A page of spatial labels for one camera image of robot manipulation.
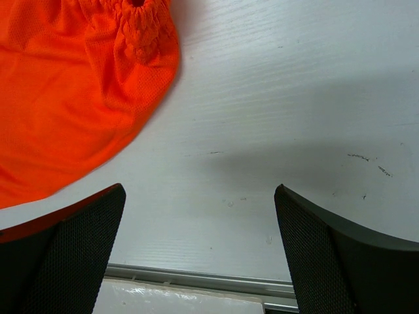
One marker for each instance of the orange mesh shorts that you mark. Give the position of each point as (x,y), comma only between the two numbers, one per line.
(79,80)

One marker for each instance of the aluminium table edge rail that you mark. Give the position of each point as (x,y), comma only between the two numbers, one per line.
(276,296)

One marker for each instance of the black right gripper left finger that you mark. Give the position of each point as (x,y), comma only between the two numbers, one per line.
(56,263)

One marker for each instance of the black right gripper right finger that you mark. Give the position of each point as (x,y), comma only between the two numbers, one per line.
(338,266)

